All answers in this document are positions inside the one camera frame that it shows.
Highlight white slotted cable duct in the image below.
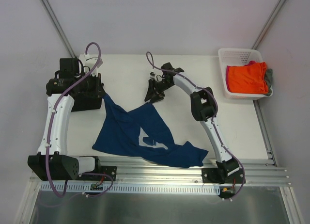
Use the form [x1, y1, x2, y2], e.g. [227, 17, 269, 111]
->
[40, 182, 221, 195]

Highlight grey t shirt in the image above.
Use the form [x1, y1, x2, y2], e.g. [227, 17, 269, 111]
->
[264, 68, 273, 96]

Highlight orange t shirt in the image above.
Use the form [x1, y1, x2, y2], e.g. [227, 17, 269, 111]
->
[229, 62, 268, 95]

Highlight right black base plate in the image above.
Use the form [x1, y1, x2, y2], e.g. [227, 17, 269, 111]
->
[201, 168, 245, 184]

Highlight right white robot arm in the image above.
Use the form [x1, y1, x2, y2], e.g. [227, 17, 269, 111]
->
[144, 63, 245, 184]

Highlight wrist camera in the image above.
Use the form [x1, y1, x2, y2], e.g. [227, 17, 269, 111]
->
[150, 72, 156, 80]
[79, 54, 98, 73]

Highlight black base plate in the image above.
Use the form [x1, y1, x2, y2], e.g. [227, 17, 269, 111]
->
[201, 168, 245, 184]
[79, 166, 117, 181]

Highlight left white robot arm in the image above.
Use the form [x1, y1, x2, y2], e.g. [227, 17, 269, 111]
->
[28, 55, 105, 181]

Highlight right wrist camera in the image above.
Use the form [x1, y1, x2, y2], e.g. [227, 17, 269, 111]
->
[150, 72, 156, 80]

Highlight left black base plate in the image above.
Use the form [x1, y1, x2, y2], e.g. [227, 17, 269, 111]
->
[79, 166, 117, 181]

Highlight folded black t shirt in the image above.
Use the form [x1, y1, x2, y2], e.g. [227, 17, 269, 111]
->
[71, 94, 102, 112]

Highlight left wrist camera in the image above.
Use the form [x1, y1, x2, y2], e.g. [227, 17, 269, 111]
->
[79, 54, 98, 73]

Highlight aluminium mounting rail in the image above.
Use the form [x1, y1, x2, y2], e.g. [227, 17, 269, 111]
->
[29, 156, 291, 187]

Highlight white plastic basket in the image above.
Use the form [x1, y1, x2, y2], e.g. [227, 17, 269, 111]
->
[218, 48, 273, 100]

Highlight blue t shirt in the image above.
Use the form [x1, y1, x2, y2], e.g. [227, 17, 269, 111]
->
[92, 95, 208, 168]

